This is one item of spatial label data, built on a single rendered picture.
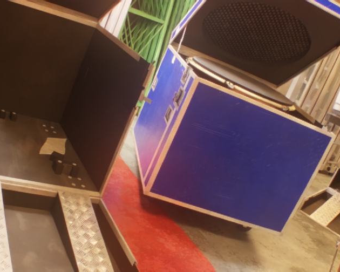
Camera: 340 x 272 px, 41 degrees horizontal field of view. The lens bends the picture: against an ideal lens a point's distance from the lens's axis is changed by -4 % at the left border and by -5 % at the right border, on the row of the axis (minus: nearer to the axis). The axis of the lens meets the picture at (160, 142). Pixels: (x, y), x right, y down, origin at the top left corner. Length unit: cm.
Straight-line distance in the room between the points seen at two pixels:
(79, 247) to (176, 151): 92
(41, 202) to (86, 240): 38
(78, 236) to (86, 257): 13
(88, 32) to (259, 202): 163
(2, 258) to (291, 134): 188
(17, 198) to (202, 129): 115
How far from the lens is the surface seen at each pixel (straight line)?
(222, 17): 355
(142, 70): 253
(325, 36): 351
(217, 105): 282
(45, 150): 298
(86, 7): 326
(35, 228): 246
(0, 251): 213
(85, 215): 250
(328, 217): 476
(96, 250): 235
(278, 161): 307
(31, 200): 257
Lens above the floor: 133
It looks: 17 degrees down
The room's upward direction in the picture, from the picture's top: 24 degrees clockwise
